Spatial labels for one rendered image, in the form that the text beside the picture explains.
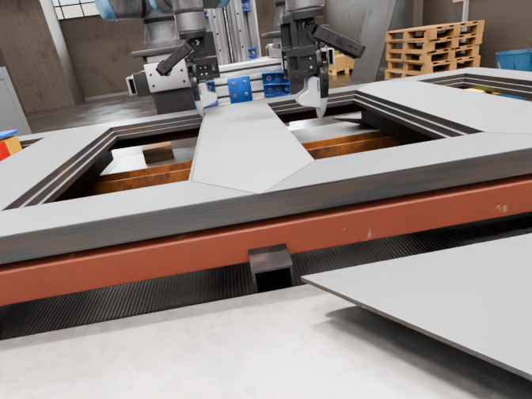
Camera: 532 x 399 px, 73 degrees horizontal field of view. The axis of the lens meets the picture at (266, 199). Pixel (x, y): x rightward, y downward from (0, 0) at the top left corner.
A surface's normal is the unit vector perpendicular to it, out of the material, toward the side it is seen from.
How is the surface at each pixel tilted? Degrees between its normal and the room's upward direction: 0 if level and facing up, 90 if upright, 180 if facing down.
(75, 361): 0
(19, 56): 90
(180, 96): 90
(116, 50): 90
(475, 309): 0
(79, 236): 90
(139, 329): 0
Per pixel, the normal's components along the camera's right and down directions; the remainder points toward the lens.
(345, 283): -0.13, -0.91
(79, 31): 0.16, 0.38
